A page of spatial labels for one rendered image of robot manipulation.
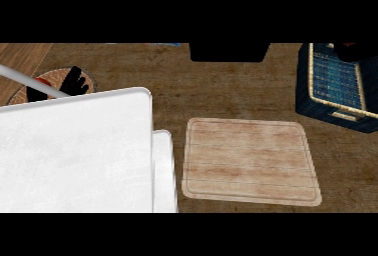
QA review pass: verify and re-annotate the pale wooden cutting board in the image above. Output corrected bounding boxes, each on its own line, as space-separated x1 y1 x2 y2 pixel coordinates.
180 116 323 208

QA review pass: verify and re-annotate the dark blue wicker basket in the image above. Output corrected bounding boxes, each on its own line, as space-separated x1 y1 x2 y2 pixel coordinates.
293 42 378 135

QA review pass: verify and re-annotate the red bell pepper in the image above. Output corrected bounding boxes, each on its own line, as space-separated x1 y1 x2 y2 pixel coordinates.
34 77 53 88

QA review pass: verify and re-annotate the black appliance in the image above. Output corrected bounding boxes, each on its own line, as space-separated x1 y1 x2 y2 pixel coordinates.
187 42 271 64

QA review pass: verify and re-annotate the round wooden placemat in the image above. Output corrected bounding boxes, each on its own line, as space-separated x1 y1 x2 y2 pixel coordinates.
6 66 99 107

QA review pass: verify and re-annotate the black object with red mark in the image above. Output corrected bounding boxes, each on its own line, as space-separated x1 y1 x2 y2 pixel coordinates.
332 42 378 64

